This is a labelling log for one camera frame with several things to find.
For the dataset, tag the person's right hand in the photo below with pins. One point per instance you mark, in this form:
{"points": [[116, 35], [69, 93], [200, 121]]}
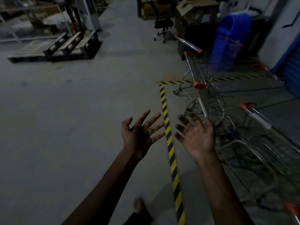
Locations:
{"points": [[199, 140]]}

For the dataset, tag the person's left hand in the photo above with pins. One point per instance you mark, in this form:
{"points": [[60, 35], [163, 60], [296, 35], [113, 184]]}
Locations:
{"points": [[137, 140]]}

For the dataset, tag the person's left forearm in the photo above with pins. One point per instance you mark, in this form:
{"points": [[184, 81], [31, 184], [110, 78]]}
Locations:
{"points": [[100, 194]]}

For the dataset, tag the person's right forearm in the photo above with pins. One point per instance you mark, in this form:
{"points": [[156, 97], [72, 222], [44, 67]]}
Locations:
{"points": [[222, 192]]}

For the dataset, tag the person's left foot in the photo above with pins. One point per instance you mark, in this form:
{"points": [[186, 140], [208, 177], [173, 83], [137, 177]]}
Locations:
{"points": [[139, 205]]}

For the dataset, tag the person's dark clothing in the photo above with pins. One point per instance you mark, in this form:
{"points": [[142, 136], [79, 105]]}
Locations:
{"points": [[140, 219]]}

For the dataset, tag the large black box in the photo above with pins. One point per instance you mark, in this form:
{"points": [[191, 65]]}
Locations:
{"points": [[199, 37]]}

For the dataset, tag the blue plastic trash bin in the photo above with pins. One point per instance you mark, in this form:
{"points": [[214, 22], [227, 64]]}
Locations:
{"points": [[232, 37]]}

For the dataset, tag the blue roller shutter door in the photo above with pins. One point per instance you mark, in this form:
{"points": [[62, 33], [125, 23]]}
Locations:
{"points": [[290, 70]]}

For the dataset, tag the black office chair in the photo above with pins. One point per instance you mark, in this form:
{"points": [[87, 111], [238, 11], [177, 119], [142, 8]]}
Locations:
{"points": [[164, 23]]}

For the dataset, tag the brown cardboard box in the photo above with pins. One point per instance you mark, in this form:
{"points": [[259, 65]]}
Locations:
{"points": [[159, 8]]}

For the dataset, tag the grey metal shelf rack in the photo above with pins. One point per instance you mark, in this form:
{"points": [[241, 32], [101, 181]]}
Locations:
{"points": [[23, 40]]}

